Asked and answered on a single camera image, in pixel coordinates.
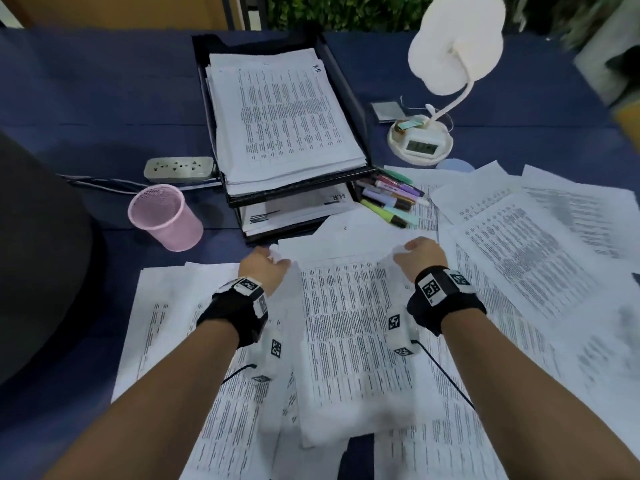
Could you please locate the person's right hand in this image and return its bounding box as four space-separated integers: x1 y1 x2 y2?
392 237 449 285

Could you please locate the person's left hand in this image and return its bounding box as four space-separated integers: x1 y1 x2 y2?
237 246 292 298

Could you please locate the bunch of coloured markers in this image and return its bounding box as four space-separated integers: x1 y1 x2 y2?
355 168 431 229

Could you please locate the black mesh tiered tray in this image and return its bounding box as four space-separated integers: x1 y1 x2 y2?
191 24 377 245

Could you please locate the pile of printed papers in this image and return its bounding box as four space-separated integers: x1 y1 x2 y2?
111 161 640 480

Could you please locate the person's left forearm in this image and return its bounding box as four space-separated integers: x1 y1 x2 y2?
45 319 241 480

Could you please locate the person's right forearm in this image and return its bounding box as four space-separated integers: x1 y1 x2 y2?
441 309 640 480

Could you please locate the white flower-shaped desk lamp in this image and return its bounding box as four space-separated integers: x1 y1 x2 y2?
387 0 506 167

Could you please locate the black left wristband with markers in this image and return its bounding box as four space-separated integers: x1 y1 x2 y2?
196 277 269 349

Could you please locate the black wristband with markers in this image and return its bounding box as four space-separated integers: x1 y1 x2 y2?
405 266 487 337
196 277 269 349

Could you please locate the black right wristband with markers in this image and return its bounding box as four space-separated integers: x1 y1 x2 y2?
405 266 487 337

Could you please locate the pale blue round pad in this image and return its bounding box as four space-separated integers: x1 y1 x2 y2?
435 157 476 173

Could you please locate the pink mesh cup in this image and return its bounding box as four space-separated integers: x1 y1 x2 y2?
127 183 205 253

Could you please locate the small digital clock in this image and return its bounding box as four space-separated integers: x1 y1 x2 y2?
403 137 443 157

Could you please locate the white power strip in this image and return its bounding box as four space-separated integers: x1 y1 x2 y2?
143 155 216 185

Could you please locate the small grey square card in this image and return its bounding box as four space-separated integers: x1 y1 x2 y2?
371 101 407 125

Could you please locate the large black chair back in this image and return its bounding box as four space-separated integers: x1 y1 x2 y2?
0 129 106 388

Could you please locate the white column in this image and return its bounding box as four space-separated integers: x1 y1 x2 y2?
575 0 640 105

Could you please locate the dark green potted plant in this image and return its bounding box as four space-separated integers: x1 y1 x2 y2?
605 44 640 105

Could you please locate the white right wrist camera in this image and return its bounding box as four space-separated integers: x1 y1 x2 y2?
385 307 421 357

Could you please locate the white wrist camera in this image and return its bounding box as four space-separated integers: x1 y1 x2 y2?
252 319 286 385
385 307 421 357

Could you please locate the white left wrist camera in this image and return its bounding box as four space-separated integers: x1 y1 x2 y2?
252 319 286 385

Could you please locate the black left camera cable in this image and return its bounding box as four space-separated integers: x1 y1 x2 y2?
221 363 259 385

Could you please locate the black camera cable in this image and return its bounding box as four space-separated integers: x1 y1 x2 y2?
415 339 476 411
221 363 259 385

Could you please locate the black right camera cable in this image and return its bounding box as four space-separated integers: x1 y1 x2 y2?
415 339 476 411

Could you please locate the power strip cable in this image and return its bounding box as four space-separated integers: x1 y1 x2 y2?
57 173 223 193

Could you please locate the green plant wall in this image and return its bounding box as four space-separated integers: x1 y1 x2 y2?
265 0 601 35

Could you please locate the dark metal door frame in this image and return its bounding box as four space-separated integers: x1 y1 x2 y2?
222 0 266 31

